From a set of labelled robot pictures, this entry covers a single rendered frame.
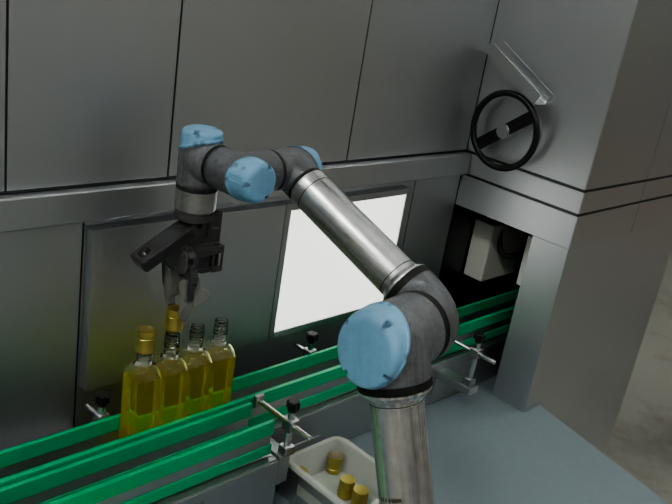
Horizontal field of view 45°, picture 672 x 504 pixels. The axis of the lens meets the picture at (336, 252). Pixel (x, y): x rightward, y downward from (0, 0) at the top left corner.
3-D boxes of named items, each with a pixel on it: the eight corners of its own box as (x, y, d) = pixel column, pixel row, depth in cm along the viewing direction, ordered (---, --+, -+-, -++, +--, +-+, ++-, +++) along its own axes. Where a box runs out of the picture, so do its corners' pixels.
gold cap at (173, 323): (176, 322, 155) (178, 302, 154) (186, 330, 153) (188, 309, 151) (160, 326, 153) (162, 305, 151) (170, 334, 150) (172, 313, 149)
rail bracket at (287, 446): (258, 425, 174) (265, 374, 170) (310, 465, 164) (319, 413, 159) (247, 429, 172) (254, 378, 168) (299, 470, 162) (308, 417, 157)
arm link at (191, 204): (190, 196, 140) (165, 182, 145) (188, 221, 141) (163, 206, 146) (226, 192, 145) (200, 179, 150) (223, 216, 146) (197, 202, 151)
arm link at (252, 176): (294, 158, 138) (250, 141, 144) (247, 164, 130) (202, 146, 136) (288, 201, 141) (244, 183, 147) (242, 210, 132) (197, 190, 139)
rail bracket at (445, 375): (436, 387, 223) (453, 314, 215) (485, 417, 212) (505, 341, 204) (425, 392, 219) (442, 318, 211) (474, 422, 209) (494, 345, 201)
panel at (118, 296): (380, 301, 223) (403, 184, 211) (388, 305, 221) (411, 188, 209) (78, 384, 161) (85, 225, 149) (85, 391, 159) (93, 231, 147)
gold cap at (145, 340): (149, 356, 148) (151, 335, 146) (131, 352, 149) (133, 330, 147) (157, 348, 151) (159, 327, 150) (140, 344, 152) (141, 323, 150)
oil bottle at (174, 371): (166, 436, 166) (175, 345, 158) (181, 451, 162) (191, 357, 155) (142, 445, 162) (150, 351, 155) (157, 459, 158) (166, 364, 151)
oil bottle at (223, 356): (212, 420, 174) (222, 332, 167) (227, 433, 170) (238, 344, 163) (190, 427, 170) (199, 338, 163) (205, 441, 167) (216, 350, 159)
